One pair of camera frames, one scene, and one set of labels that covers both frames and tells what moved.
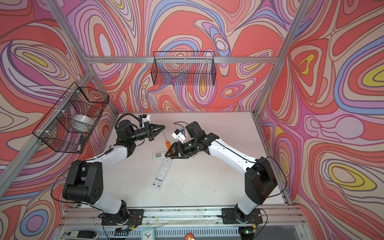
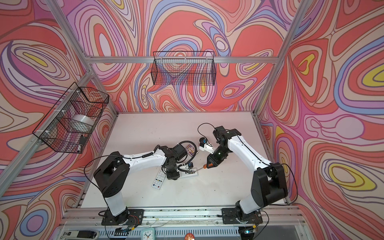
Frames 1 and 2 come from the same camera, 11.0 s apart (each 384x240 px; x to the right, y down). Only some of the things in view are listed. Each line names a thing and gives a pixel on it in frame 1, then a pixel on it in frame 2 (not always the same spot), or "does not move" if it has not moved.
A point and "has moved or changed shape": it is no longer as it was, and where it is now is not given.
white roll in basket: x=81 y=123 does not move
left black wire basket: x=68 y=125 does not move
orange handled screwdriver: x=167 y=143 -> x=204 y=166
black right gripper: x=184 y=154 -> x=215 y=162
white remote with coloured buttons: x=162 y=173 does not move
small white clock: x=148 y=234 does not move
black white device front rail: x=79 y=234 does not move
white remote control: x=158 y=155 has moved or changed shape
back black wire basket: x=187 y=68 does not move
